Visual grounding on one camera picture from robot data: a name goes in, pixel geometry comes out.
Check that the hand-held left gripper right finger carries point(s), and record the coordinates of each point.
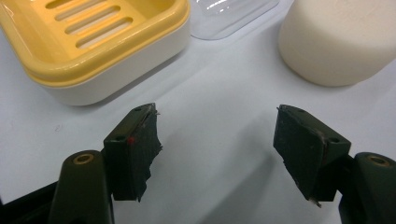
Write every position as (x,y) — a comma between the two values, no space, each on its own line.
(311,155)

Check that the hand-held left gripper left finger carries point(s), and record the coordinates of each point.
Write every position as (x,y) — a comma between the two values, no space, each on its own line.
(127,161)

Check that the cream white soap bar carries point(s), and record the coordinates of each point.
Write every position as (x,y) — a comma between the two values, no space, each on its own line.
(339,40)

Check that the yellow and white soap dish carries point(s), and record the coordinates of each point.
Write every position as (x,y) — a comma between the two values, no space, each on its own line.
(93,46)

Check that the clear plastic soap dish lid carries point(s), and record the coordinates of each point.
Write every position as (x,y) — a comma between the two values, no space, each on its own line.
(224,15)

